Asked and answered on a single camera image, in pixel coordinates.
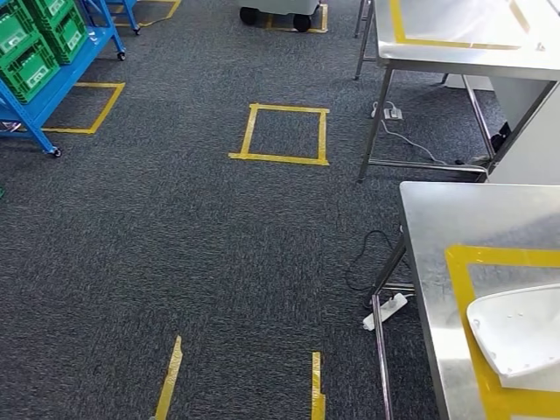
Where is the white plastic shell part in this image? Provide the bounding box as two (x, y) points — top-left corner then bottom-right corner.
(466, 283), (560, 379)

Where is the steel workbench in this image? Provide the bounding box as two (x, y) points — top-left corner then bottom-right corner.
(353, 0), (560, 185)
(371, 181), (560, 420)

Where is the blue metal shelf rack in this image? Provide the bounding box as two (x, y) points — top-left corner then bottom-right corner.
(0, 0), (129, 158)
(81, 0), (142, 37)

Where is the white power strip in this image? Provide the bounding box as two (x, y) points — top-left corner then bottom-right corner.
(362, 291), (409, 333)

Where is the grey floor socket box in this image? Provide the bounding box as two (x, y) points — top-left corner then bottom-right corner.
(371, 100), (404, 122)

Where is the grey wheeled cart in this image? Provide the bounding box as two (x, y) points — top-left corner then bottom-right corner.
(238, 0), (324, 33)

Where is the yellow bench tape rectangle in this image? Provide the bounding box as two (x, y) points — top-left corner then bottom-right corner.
(388, 0), (531, 53)

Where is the green plastic crate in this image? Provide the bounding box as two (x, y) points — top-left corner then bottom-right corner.
(26, 0), (73, 25)
(41, 5), (89, 66)
(0, 0), (35, 60)
(0, 45), (61, 106)

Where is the white panel board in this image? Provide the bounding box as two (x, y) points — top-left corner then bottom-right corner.
(445, 72), (560, 186)

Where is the black floor cable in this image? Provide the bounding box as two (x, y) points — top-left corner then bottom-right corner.
(344, 229), (412, 294)

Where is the white cable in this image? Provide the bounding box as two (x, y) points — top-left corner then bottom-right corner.
(379, 118), (488, 171)

